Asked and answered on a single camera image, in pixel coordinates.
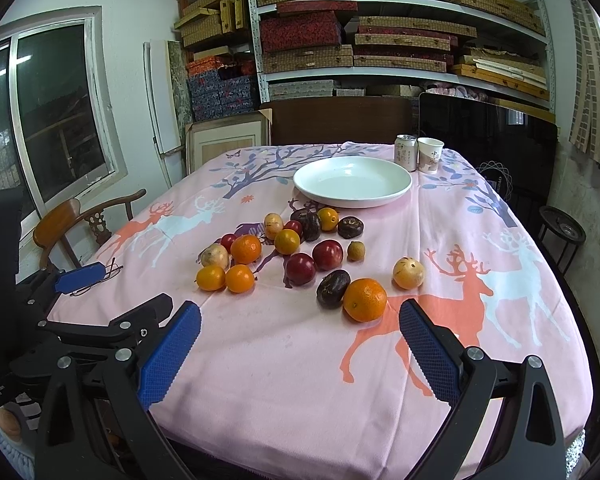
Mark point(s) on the dark purple fruit front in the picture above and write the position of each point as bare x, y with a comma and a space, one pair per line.
332, 288

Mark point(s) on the tan passion fruit back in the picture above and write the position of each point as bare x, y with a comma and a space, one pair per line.
273, 224

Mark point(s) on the aluminium sliding window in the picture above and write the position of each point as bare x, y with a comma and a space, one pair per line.
57, 134

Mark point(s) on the small orange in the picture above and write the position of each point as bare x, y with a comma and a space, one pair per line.
329, 219
239, 279
211, 278

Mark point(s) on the tan passion fruit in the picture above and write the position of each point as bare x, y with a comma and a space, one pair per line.
273, 224
215, 255

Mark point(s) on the red plum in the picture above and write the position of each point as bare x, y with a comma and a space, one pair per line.
300, 269
327, 255

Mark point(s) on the dark brown wooden board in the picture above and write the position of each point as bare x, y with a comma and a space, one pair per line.
338, 119

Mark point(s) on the red plum front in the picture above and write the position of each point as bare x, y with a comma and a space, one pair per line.
300, 269

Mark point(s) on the small red cherry tomato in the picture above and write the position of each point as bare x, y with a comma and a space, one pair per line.
294, 225

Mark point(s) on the framed picture in cardboard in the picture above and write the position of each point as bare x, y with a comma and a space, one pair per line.
206, 140

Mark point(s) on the white leaning panel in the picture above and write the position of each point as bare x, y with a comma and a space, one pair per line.
160, 97

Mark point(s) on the wooden armchair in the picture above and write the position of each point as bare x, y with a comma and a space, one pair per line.
56, 224

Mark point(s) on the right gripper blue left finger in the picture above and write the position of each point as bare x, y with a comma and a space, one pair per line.
95, 420

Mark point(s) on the orange tangerine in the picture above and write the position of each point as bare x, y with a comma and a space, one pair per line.
246, 249

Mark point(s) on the black round stool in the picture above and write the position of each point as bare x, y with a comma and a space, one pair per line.
567, 230

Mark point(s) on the large orange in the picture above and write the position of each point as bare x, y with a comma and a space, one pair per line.
364, 300

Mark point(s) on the red plum back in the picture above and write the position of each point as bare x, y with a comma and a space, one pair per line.
327, 255

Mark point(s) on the white paper cup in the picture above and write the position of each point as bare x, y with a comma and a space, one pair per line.
429, 154

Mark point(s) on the pink drink can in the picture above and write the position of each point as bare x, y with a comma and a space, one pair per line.
406, 151

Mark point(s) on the dark purple fruit back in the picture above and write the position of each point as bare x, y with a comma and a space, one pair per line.
310, 223

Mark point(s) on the small red fruit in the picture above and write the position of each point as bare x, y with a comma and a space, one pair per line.
227, 241

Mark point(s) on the white round plate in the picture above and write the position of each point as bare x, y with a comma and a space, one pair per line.
354, 182

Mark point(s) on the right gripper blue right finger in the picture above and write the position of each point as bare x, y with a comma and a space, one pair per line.
526, 441

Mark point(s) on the small tan longan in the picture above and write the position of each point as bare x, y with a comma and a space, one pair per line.
356, 251

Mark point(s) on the yellow passion fruit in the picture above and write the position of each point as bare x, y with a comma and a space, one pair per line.
408, 273

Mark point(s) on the pink deer print tablecloth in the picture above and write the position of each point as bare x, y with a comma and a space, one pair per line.
300, 370

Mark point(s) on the black screen panel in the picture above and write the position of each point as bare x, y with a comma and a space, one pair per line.
502, 158

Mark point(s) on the dark brown mangosteen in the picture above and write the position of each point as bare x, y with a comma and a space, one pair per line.
350, 227

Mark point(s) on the metal storage shelf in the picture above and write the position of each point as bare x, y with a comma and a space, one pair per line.
503, 48

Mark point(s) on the yellow orange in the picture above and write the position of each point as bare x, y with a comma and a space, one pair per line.
287, 242

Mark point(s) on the stack of blue patterned boxes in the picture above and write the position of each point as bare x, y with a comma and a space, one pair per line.
214, 96

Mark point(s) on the dark purple fruit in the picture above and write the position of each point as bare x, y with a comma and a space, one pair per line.
310, 223
332, 288

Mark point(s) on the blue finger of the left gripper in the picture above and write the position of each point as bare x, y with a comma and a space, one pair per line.
85, 276
146, 316

